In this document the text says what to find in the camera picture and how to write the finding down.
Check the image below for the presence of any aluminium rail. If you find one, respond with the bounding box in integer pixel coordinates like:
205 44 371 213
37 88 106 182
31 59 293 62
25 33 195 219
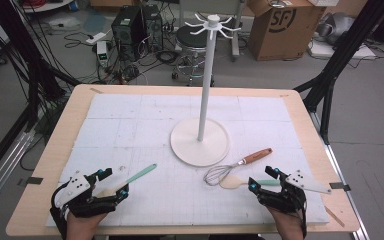
0 128 36 218
309 111 371 240

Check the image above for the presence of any white power strip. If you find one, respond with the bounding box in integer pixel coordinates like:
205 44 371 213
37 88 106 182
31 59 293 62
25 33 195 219
85 31 108 46

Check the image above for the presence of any black stand frame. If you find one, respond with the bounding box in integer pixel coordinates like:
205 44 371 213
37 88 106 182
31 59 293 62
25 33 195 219
0 0 81 188
293 0 384 146

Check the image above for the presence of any grey metal stand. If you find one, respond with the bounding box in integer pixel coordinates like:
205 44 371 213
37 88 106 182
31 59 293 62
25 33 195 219
179 0 244 63

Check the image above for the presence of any slim black computer tower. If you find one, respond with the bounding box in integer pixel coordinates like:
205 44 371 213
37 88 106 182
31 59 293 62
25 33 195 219
141 3 164 53

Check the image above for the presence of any white flat board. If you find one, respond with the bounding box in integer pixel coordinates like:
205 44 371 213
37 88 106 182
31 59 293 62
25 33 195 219
308 39 378 60

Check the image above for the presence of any person's left hand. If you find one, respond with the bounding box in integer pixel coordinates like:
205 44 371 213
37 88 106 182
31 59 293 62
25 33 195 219
66 212 108 240

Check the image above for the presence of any white power supply unit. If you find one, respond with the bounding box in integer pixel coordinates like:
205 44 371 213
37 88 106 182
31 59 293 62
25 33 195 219
95 40 109 68

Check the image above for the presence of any large black computer tower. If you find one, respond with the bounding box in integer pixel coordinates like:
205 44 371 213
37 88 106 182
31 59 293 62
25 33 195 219
110 5 148 63

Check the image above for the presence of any wire whisk with wooden handle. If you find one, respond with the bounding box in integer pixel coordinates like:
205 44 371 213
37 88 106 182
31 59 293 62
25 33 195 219
203 147 274 187

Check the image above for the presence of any green-handled cream spatula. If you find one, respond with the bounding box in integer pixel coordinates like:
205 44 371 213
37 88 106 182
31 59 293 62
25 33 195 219
94 163 158 199

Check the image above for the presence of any black tape piece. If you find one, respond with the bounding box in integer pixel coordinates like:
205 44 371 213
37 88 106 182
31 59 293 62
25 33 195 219
17 176 44 187
329 182 352 192

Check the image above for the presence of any white round table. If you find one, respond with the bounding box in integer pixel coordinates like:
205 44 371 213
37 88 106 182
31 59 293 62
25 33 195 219
21 0 74 14

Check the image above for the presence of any large cardboard box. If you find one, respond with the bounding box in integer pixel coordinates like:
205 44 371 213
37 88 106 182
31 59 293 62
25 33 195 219
247 0 328 62

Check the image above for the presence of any person's right hand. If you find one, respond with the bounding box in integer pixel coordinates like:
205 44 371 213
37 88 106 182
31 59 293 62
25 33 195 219
267 206 306 240

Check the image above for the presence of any white grid mat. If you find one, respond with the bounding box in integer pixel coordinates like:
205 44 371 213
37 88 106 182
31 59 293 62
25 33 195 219
45 93 330 228

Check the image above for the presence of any green-handled cream spoon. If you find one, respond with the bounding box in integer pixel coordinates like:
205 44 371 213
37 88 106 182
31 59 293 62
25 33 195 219
219 175 281 190

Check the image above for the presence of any black round stool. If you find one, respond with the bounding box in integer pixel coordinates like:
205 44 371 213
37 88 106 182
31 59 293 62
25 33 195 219
171 24 216 88

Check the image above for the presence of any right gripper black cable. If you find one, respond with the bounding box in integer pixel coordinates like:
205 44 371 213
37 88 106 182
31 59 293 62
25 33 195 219
299 199 309 239

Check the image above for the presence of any white utensil stand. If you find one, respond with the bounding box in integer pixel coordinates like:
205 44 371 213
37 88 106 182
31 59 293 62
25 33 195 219
169 13 243 168

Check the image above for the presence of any grey appliance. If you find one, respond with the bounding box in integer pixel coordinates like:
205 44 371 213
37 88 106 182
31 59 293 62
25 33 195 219
314 12 356 46

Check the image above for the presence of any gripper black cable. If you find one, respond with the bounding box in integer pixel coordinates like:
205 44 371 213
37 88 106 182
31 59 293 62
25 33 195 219
49 186 68 240
299 199 309 239

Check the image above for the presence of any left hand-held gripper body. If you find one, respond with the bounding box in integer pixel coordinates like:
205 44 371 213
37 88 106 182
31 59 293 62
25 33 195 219
49 169 118 219

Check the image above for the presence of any coiled black cable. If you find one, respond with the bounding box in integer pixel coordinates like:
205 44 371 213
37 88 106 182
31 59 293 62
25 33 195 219
155 49 181 65

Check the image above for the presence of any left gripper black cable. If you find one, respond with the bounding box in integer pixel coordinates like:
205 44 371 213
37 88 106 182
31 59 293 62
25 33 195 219
49 186 68 240

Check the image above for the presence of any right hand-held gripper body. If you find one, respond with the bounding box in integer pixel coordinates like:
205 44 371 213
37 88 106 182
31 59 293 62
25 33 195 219
258 169 333 214

